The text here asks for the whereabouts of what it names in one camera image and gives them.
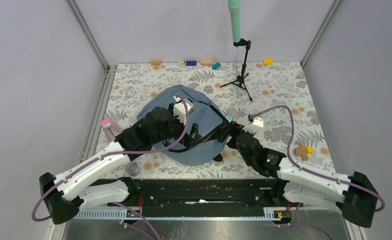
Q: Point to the purple toy brick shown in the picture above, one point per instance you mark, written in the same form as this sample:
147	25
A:
191	63

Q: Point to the white slotted cable duct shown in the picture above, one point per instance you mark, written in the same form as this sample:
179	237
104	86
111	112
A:
186	212

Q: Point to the teal toy block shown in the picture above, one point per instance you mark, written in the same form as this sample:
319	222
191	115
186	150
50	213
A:
216	66

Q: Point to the light blue glue tube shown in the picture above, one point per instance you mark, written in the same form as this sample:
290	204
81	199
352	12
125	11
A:
229	113

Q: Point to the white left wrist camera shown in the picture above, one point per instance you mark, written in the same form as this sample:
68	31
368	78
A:
182	108

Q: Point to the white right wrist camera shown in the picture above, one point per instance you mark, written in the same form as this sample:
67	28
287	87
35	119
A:
256	125

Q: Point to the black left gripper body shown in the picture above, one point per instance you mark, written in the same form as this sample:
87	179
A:
175	129

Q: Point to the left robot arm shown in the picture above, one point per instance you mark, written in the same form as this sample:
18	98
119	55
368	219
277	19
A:
65	194

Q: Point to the tan wooden puzzle piece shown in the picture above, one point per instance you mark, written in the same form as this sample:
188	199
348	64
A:
300	151

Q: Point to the pink transparent pencil case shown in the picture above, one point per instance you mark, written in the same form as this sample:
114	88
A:
111	129

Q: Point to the small tan wooden block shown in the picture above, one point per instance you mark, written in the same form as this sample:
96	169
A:
155	62

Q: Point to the small clear purple jar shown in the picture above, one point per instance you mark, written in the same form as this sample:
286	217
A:
132	169

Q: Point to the black mini tripod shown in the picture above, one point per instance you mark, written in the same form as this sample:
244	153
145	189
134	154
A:
240	79

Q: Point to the small yellow cube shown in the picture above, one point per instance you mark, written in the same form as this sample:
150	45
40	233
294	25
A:
310	150

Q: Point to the aluminium frame rail right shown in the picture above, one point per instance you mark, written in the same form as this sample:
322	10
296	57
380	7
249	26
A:
321	30

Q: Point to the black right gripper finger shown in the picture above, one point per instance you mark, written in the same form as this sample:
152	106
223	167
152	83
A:
235	128
222	134

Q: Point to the yellow toy block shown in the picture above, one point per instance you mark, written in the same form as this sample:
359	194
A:
268	62

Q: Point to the blue grey backpack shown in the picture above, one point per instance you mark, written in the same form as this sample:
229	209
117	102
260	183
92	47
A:
206	114

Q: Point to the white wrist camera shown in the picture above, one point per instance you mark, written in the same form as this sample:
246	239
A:
256	125
182	108

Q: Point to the long tan wooden block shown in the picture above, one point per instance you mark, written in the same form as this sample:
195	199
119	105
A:
207	62

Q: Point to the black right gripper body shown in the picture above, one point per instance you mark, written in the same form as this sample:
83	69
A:
249	161

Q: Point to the mint green microphone handle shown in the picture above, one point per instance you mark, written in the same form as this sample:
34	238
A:
234	9

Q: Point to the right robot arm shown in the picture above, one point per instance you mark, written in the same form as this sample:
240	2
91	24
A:
354	197

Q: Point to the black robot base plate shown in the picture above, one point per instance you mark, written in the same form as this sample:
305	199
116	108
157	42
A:
251	193

